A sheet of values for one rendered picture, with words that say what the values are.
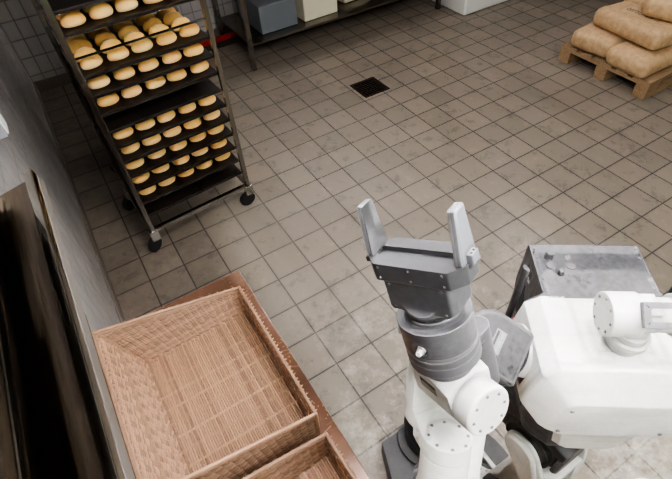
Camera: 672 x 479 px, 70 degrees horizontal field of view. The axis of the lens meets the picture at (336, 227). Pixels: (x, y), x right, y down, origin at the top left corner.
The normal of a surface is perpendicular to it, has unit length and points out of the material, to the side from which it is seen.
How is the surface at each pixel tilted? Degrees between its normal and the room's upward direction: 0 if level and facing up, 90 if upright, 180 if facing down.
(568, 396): 61
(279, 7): 90
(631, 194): 0
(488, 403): 67
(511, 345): 34
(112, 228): 0
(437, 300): 83
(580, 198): 0
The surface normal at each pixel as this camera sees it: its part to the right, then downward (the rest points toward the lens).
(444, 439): 0.03, -0.96
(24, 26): 0.53, 0.60
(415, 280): -0.57, 0.52
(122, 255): -0.05, -0.69
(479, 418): 0.48, 0.27
